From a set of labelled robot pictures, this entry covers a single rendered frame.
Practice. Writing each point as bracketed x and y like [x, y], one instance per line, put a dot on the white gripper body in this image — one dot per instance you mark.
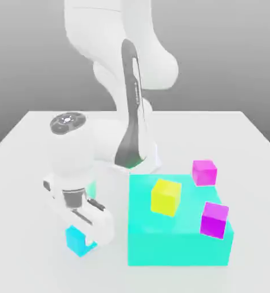
[103, 225]

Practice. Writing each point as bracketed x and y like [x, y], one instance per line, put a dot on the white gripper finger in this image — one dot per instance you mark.
[90, 240]

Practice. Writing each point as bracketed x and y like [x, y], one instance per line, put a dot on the small cyan cube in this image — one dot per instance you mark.
[75, 240]

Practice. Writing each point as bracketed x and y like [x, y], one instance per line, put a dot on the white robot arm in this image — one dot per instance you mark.
[107, 75]

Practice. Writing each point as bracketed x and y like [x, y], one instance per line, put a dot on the large turquoise box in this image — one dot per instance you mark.
[171, 247]

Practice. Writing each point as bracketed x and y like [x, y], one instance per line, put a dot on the small purple-magenta cube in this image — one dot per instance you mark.
[212, 225]

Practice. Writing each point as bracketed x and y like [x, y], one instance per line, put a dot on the small pink-magenta cube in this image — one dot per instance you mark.
[204, 175]

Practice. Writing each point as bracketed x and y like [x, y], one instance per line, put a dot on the small yellow cube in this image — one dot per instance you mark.
[164, 201]

